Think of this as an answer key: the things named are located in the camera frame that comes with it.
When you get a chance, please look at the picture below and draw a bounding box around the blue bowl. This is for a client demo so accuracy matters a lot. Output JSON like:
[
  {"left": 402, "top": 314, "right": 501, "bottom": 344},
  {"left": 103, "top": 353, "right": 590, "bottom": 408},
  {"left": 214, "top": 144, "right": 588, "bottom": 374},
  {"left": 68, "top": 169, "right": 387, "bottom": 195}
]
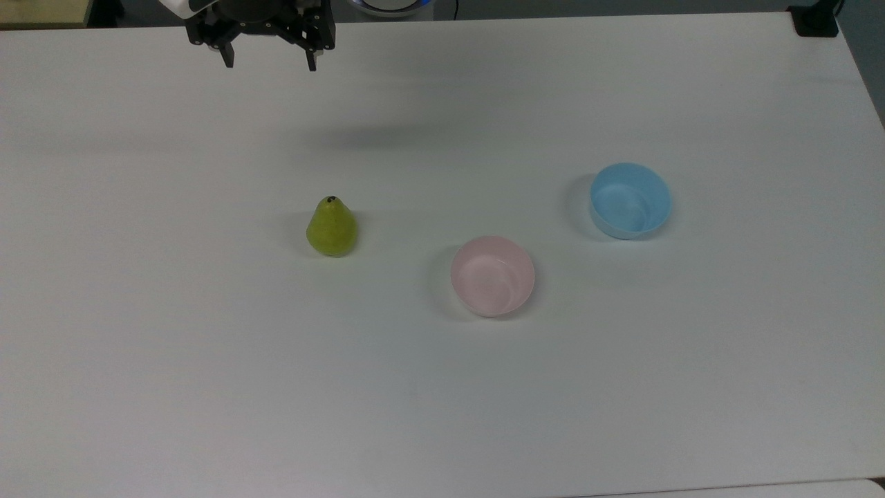
[{"left": 589, "top": 163, "right": 673, "bottom": 241}]

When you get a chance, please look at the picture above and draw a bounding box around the wooden furniture piece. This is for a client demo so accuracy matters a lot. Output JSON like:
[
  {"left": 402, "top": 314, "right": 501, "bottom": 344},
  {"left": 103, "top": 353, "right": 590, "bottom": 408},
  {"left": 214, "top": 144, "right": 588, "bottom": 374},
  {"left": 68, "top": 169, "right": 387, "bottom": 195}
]
[{"left": 0, "top": 0, "right": 92, "bottom": 29}]

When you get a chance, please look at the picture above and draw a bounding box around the pink bowl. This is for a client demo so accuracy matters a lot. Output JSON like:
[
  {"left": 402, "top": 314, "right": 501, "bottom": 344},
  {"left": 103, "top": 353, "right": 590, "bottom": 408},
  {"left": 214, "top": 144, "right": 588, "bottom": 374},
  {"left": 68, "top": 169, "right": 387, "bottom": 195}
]
[{"left": 451, "top": 235, "right": 536, "bottom": 318}]

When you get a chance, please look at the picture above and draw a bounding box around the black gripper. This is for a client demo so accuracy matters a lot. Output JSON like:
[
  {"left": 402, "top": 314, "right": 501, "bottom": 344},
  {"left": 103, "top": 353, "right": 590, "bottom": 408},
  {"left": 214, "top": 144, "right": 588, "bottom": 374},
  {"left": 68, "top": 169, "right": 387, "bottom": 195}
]
[{"left": 184, "top": 0, "right": 337, "bottom": 73}]

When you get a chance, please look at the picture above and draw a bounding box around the black table clamp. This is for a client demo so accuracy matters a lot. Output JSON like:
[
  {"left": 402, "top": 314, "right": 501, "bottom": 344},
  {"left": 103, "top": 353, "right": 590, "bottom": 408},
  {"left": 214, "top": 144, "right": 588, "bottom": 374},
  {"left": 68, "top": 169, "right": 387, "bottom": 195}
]
[{"left": 788, "top": 0, "right": 843, "bottom": 38}]

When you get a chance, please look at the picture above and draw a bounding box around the green pear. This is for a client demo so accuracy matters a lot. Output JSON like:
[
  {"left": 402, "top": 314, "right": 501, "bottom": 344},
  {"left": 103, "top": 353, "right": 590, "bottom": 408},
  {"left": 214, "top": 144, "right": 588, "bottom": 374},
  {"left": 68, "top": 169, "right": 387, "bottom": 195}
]
[{"left": 306, "top": 196, "right": 359, "bottom": 258}]

